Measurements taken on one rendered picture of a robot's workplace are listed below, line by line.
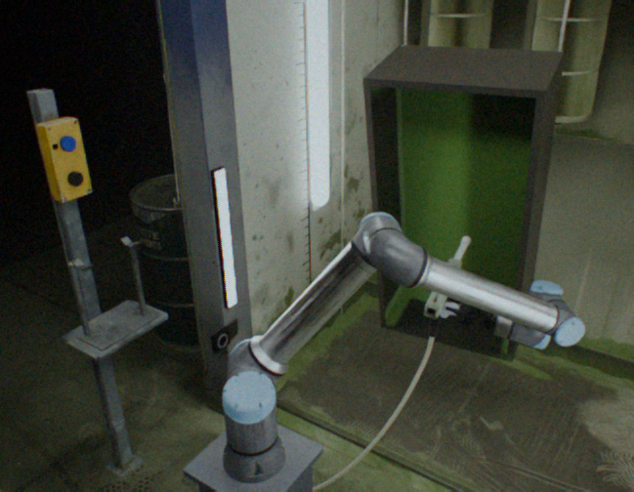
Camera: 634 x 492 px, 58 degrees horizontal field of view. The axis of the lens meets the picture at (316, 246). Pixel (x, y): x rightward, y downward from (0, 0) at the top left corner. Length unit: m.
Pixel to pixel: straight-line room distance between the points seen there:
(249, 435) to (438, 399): 1.48
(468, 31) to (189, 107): 1.62
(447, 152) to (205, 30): 1.07
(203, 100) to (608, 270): 2.24
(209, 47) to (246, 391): 1.23
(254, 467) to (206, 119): 1.24
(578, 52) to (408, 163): 1.02
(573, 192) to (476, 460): 1.57
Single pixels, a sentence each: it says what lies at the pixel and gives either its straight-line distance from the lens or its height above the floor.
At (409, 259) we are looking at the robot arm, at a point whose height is 1.30.
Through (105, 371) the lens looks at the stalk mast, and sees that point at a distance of 2.49.
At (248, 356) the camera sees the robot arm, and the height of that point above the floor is 0.92.
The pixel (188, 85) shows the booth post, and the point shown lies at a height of 1.60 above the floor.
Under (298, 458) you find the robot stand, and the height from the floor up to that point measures 0.64.
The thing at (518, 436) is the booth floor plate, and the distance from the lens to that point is 2.89.
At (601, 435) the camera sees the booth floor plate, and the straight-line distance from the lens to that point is 3.03.
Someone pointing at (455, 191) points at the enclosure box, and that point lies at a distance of 2.56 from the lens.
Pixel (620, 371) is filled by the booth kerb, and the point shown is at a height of 0.09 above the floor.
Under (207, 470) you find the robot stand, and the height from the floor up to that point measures 0.64.
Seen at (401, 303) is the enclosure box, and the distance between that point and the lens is 2.84.
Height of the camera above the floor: 1.99
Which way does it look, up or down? 26 degrees down
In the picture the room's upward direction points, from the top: 1 degrees counter-clockwise
